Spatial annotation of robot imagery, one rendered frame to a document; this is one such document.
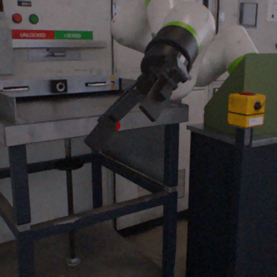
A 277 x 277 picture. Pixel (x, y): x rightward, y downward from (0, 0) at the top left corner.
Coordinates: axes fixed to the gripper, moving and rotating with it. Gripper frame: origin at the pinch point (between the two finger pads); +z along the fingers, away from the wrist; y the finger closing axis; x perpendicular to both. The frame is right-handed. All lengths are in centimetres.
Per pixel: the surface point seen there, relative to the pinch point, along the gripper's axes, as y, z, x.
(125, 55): 78, -112, -5
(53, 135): 46, -24, 0
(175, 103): 36, -62, -23
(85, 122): 43, -32, -4
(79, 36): 61, -77, 16
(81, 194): 119, -62, -40
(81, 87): 70, -67, 1
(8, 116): 52, -22, 12
